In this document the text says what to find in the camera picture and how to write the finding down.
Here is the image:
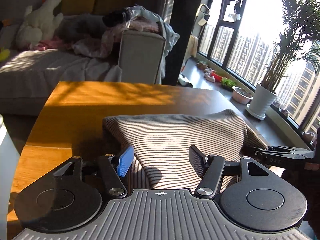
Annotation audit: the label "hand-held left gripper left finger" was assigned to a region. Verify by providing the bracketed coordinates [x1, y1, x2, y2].
[52, 145, 134, 198]

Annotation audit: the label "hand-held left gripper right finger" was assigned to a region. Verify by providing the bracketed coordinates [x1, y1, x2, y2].
[189, 145, 270, 200]

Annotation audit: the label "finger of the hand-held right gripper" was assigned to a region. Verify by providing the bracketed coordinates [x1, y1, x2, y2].
[247, 145, 311, 161]

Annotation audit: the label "striped knit sweater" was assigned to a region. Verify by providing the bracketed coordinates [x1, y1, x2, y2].
[102, 109, 272, 190]

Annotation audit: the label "small brown ornaments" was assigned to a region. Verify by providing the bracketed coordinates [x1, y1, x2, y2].
[302, 131, 317, 143]

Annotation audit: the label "small grey shoes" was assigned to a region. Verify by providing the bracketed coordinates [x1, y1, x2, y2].
[274, 100, 290, 117]

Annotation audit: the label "potted palm in white pot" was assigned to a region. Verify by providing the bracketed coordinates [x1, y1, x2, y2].
[246, 0, 320, 120]

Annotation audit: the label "pink basin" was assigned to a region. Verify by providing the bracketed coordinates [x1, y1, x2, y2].
[232, 86, 253, 105]

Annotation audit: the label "tray of green seedlings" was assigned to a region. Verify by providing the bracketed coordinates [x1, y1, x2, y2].
[221, 78, 237, 90]

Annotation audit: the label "pink slippers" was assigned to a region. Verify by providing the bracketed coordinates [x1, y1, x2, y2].
[204, 69, 217, 83]

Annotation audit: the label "red basin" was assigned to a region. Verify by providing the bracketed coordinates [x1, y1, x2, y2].
[211, 70, 224, 82]

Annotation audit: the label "grey sofa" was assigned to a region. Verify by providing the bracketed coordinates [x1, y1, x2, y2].
[0, 0, 167, 117]

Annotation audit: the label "yellow towel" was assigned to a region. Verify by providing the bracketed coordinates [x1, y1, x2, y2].
[189, 34, 198, 58]

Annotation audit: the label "pink floral cloth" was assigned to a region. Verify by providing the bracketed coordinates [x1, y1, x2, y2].
[72, 27, 121, 58]

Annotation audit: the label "small pink cloth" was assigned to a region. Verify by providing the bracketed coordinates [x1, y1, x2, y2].
[32, 36, 73, 52]

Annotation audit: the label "pink garment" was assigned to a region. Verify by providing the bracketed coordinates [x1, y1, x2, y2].
[127, 17, 160, 33]

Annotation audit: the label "grey plush blanket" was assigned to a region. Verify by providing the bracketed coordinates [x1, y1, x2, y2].
[55, 15, 108, 43]

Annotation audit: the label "black garment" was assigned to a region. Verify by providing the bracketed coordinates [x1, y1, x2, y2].
[102, 9, 130, 27]

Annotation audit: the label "white floor washer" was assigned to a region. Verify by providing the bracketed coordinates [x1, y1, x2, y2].
[179, 4, 211, 88]

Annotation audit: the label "yellow sofa cushion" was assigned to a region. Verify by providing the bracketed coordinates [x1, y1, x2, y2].
[60, 0, 97, 16]
[94, 0, 140, 15]

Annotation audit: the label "white plush toy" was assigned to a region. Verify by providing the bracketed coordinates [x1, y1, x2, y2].
[16, 0, 64, 50]

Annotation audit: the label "beige curtain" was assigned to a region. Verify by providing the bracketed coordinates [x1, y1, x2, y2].
[160, 0, 176, 24]

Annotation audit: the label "black window frame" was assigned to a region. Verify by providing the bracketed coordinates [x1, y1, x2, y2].
[197, 0, 320, 150]

